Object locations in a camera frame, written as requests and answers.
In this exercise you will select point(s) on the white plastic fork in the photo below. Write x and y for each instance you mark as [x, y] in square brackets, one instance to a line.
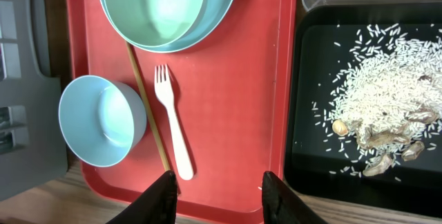
[165, 95]

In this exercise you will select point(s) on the wooden chopstick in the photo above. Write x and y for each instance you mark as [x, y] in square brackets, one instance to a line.
[151, 120]

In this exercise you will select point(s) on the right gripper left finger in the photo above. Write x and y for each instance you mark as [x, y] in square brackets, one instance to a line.
[156, 205]

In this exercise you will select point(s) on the grey dishwasher rack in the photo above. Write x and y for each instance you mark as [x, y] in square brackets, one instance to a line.
[33, 150]

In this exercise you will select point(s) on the light blue small bowl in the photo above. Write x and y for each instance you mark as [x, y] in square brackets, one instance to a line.
[101, 120]

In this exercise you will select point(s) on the light blue plate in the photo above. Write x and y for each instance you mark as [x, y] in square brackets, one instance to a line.
[211, 14]

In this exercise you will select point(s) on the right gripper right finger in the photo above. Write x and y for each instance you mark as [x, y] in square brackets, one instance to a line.
[282, 206]

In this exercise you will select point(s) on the green bowl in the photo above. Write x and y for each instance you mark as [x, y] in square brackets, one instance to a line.
[152, 23]

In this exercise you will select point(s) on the black waste tray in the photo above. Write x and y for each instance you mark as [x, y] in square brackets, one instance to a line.
[318, 162]

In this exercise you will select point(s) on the red plastic tray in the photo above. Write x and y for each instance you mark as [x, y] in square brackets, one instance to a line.
[232, 99]

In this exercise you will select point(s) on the rice and food scraps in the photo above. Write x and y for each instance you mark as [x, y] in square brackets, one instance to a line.
[377, 107]

